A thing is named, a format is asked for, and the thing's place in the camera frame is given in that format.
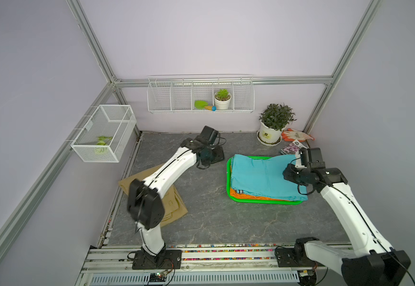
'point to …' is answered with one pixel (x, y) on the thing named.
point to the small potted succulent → (222, 98)
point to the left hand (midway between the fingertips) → (222, 158)
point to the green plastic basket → (253, 201)
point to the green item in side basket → (101, 148)
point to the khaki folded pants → (174, 207)
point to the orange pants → (239, 193)
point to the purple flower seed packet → (293, 148)
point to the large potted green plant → (272, 121)
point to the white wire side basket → (116, 121)
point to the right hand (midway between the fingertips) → (285, 171)
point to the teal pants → (264, 176)
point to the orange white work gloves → (290, 134)
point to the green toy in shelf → (201, 104)
